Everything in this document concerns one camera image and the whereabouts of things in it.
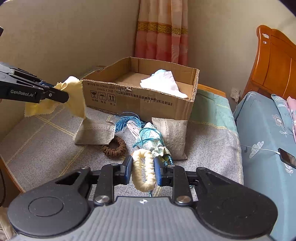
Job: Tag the open cardboard box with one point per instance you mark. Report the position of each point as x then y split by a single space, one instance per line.
116 89

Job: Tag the pink orange curtain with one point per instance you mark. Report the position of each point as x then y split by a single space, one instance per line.
162 31

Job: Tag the yellow printed cloth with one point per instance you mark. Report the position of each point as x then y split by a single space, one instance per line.
76 103

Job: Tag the blue floral tasselled pouch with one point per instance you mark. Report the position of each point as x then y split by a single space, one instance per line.
146 135

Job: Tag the pink floral quilt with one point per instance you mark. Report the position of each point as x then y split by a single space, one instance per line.
292 106

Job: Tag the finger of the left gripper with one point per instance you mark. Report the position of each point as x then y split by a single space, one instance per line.
42 84
55 95

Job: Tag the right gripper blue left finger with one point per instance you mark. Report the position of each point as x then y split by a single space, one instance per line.
108 177

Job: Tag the white cloth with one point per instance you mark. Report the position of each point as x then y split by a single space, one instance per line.
163 81

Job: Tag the white wall socket plug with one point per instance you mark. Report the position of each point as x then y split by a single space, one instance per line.
235 94

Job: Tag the black smartphone on bed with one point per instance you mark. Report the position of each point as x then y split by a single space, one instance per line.
287 158

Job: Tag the grey sachet pouch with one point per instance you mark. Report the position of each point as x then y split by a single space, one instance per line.
174 135
97 128

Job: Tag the wooden bed headboard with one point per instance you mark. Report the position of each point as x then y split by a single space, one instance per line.
274 67

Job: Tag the grey checked table cover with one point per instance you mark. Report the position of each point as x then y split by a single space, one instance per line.
41 148

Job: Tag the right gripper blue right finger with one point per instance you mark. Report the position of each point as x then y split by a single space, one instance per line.
175 177

